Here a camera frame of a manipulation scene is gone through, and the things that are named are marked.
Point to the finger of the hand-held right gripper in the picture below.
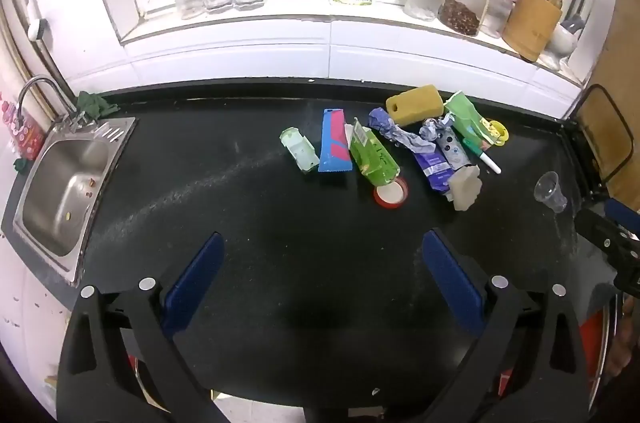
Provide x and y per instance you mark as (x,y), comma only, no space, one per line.
(624,215)
(600,233)

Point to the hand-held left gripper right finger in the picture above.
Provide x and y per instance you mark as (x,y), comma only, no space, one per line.
(452,283)

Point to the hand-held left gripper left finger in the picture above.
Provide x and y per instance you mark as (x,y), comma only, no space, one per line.
(195,288)

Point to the green plastic wrapper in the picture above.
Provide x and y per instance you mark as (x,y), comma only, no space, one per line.
(372,155)

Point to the purple wrapper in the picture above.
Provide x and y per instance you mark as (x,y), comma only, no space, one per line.
(400,135)

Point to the yellow sponge with hole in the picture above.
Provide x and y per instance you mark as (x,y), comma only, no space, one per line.
(417,105)

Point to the blue pink wrapper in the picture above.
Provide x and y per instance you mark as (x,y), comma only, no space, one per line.
(334,143)

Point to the clear plastic cup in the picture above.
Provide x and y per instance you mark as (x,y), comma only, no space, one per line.
(549,193)

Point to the white crumpled plastic piece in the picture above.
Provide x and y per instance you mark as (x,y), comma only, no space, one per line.
(464,188)

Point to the red cabinet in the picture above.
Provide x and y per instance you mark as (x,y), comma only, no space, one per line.
(592,338)

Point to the red rimmed white lid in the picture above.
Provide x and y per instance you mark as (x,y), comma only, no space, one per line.
(390,194)

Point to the purple packet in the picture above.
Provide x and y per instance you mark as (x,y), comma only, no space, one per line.
(435,170)

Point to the white teal pen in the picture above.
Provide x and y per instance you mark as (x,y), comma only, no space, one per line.
(487,162)

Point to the crumpled dotted wrapper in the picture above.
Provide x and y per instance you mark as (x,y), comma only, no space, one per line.
(450,143)

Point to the wooden cutting board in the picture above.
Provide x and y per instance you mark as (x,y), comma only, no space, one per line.
(620,68)

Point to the stainless steel sink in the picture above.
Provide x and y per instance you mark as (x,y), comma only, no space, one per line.
(65,198)

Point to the green white packet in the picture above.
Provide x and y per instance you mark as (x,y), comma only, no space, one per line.
(465,115)

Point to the pale green toy car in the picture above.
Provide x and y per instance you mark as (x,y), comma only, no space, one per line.
(300,150)

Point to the white ceramic jug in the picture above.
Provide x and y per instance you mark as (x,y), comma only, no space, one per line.
(566,37)

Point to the bamboo utensil holder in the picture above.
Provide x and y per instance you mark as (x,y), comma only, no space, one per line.
(531,25)

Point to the small green cloth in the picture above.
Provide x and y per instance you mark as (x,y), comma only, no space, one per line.
(22,164)

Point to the pink red package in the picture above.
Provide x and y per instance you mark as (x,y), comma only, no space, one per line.
(22,133)

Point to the pink baby bottle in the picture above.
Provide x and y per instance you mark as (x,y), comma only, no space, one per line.
(499,8)

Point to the bag of brown spice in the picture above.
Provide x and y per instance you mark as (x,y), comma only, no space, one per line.
(457,17)

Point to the metal faucet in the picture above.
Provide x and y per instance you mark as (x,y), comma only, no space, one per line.
(30,85)

